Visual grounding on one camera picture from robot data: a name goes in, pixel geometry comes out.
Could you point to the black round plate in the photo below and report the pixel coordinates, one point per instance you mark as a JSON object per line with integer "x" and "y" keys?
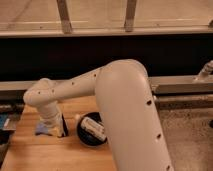
{"x": 85, "y": 136}

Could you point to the blue cloth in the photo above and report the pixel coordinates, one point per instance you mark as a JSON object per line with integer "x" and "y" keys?
{"x": 41, "y": 129}

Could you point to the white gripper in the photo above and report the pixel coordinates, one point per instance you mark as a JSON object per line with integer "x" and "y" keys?
{"x": 54, "y": 125}

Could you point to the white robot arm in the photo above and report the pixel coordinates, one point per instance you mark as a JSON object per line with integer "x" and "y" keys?
{"x": 126, "y": 106}

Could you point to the white rectangular box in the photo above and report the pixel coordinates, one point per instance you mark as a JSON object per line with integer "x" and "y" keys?
{"x": 94, "y": 128}

